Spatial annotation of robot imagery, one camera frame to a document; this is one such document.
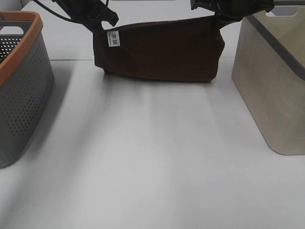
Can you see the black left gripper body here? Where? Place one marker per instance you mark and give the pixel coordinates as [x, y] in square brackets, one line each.
[89, 13]

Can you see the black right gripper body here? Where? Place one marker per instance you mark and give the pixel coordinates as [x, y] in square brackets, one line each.
[233, 10]

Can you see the brown towel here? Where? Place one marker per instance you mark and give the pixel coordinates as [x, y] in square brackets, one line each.
[184, 50]

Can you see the beige basket grey rim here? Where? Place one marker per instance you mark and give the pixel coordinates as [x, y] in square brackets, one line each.
[269, 73]

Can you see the grey perforated basket orange rim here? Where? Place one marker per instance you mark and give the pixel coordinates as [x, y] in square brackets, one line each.
[26, 81]

